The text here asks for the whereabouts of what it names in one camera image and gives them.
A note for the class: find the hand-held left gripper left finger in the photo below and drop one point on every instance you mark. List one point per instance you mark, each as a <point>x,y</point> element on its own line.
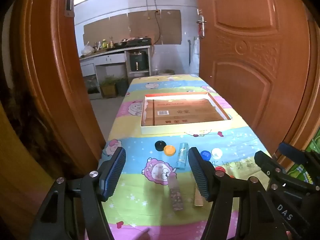
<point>113,173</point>

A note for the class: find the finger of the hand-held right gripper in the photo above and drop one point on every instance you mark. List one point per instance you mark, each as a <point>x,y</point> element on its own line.
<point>266,163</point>
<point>290,148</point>

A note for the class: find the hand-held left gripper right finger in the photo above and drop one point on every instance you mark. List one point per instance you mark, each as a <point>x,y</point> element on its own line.
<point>200,176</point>

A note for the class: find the red bottle cap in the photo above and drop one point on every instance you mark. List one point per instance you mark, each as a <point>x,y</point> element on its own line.
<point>220,169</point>

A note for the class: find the blue bottle cap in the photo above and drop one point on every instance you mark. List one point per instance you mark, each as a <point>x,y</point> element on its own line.
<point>206,155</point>

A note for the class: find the wooden block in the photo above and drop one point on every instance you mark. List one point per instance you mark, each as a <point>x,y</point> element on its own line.
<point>198,200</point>

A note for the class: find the teal printed lighter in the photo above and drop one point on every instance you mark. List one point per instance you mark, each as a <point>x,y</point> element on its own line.
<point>181,155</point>

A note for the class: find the white bottle cap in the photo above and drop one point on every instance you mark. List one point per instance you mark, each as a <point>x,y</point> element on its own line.
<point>216,153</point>

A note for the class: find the clear floral-filled tube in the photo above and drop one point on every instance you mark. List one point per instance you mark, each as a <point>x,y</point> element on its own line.
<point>176,195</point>

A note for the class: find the yellow-orange bottle cap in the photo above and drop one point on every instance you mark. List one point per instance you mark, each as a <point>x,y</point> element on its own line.
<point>170,150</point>

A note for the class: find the shallow white orange-lined box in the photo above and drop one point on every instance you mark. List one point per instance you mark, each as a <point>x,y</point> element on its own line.
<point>185,129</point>

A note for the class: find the black bottle cap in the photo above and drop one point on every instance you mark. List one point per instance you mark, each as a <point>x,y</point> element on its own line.
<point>160,146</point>

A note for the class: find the green printed sheet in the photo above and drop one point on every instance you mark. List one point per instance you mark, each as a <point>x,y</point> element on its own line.
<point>306,167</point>

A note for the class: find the cartoon sheep printed tablecloth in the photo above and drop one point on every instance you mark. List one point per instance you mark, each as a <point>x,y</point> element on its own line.
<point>140,205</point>

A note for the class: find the potted plant in brown pot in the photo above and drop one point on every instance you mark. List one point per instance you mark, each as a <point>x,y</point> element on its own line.
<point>108,88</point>

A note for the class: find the potted plant in dark pot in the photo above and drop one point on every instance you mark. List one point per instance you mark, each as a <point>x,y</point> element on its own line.
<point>122,86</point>

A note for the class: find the round woven basket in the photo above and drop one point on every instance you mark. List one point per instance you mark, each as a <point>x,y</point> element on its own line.
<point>165,72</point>

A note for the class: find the dark green air fryer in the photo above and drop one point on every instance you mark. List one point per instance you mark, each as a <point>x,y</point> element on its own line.
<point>137,61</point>

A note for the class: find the white kitchen counter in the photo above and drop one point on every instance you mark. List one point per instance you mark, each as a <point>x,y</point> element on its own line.
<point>110,58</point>

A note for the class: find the white hanging sack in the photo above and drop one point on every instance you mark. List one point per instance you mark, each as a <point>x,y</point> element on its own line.
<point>195,57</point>

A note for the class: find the wooden door with latch plate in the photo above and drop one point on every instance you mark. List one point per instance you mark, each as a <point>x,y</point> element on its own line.
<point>50,67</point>

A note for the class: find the white plastic bag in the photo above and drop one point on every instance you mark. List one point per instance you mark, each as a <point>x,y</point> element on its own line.
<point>87,50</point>

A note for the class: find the black wok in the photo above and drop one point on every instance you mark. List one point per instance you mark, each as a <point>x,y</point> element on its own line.
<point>120,45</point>

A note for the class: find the yellow-green bottle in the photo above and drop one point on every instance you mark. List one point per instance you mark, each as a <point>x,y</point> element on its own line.
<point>104,44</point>

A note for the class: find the clear oil bottle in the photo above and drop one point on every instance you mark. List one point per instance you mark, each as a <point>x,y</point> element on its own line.
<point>111,43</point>

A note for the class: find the black gas stove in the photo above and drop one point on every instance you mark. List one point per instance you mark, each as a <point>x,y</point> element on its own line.
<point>140,41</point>

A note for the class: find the metal latch plate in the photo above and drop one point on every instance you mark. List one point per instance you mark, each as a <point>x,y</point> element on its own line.
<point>69,2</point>

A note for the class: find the wooden door frame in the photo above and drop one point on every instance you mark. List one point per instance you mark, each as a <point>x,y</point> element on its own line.
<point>17,205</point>

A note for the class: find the cardboard wall covering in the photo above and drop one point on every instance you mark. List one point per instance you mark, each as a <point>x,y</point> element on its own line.
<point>140,26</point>

